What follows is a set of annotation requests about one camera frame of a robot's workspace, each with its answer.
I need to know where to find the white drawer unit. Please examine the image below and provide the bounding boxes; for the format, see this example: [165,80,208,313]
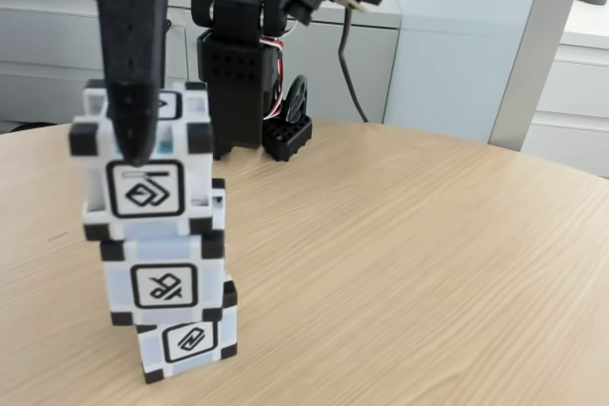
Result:
[521,0,609,180]

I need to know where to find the grey metal post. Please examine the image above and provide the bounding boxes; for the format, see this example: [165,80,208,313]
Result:
[488,0,592,150]

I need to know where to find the white and red servo wire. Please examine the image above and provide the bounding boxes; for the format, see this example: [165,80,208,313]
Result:
[260,20,297,122]

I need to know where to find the black round knob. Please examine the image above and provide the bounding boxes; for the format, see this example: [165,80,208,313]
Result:
[284,74,311,123]

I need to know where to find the white cube with crossed symbol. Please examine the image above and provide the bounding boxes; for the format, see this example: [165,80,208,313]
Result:
[98,177,228,329]

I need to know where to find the white cube with bolt symbol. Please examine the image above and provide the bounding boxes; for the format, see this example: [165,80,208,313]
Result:
[135,277,239,386]

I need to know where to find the black camera cable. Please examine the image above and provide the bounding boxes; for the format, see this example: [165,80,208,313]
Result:
[337,6,370,125]

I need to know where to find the white cube with diamond symbol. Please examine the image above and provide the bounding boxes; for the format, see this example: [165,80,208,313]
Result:
[69,78,214,242]

